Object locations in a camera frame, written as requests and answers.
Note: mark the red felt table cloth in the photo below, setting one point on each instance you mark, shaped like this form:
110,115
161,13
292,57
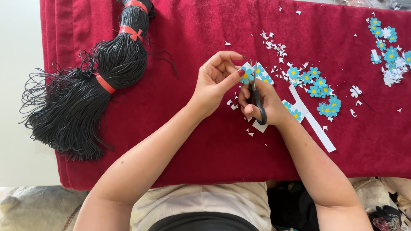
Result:
179,154

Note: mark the person's beige shirt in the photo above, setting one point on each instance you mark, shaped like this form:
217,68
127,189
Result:
205,199

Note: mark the person's right hand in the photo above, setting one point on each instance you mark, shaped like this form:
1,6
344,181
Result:
269,104

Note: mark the person's left hand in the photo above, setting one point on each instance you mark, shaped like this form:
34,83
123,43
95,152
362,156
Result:
208,86

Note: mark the pile of cut blue flowers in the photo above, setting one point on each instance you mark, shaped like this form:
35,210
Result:
316,84

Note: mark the white paper offcut piece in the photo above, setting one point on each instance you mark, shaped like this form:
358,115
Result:
259,126

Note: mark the red plastic tie with bow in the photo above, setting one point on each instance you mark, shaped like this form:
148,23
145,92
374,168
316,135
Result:
130,31

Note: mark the person's black waistband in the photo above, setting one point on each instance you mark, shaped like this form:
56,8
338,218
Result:
204,223

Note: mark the scattered white paper scraps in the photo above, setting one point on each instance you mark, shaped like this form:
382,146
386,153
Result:
276,46

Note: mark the grey patterned cushion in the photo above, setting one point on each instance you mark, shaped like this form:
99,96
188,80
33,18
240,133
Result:
35,208

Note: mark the clear plastic bag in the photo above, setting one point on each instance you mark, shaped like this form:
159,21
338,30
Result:
375,3

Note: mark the heap of dark clothes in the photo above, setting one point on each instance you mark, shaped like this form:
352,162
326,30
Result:
379,205

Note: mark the small strip with blue flowers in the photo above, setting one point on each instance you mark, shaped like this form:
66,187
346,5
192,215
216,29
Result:
294,113

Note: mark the paper sheet with blue flowers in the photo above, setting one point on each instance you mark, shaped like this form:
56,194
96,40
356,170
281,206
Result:
261,74

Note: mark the white paper flower cutout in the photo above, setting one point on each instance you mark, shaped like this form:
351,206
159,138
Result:
355,91

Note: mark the long white paper strip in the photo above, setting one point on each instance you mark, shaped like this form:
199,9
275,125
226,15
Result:
316,126

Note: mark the heap of blue and white flowers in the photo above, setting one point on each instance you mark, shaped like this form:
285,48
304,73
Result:
390,56

